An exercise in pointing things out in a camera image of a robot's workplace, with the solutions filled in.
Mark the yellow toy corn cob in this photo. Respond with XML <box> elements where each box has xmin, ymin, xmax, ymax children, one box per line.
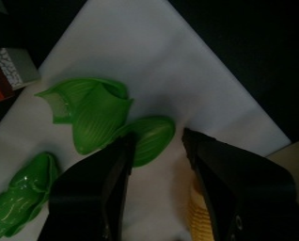
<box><xmin>186</xmin><ymin>175</ymin><xmax>219</xmax><ymax>241</ymax></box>

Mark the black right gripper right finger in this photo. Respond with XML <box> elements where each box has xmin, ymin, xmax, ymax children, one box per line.
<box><xmin>182</xmin><ymin>127</ymin><xmax>299</xmax><ymax>241</ymax></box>

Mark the white cutting board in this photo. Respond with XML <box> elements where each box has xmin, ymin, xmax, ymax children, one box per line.
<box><xmin>0</xmin><ymin>0</ymin><xmax>292</xmax><ymax>241</ymax></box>

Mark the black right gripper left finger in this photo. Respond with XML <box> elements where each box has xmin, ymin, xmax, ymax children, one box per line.
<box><xmin>38</xmin><ymin>135</ymin><xmax>138</xmax><ymax>241</ymax></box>

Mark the glossy green leaf vegetable toy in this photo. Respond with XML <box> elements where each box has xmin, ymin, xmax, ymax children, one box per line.
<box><xmin>0</xmin><ymin>152</ymin><xmax>62</xmax><ymax>240</ymax></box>

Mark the crackle patterned sushi piece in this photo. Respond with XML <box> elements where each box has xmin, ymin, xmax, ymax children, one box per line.
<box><xmin>0</xmin><ymin>46</ymin><xmax>42</xmax><ymax>92</ymax></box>

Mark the light green corn husk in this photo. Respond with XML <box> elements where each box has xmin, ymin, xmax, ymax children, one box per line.
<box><xmin>34</xmin><ymin>77</ymin><xmax>178</xmax><ymax>169</ymax></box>

